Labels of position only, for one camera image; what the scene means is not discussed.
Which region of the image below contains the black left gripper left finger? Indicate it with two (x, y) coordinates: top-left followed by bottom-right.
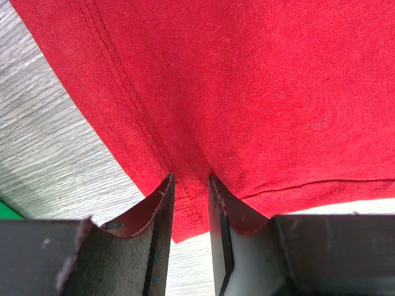
(1, 175), (175, 295)

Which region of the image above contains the dark red t-shirt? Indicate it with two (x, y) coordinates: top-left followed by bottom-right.
(12, 1), (394, 242)

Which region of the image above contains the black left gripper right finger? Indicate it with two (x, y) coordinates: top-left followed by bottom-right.
(208, 176), (394, 295)

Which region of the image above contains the green plastic bin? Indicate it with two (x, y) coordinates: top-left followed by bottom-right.
(0, 201), (23, 220)

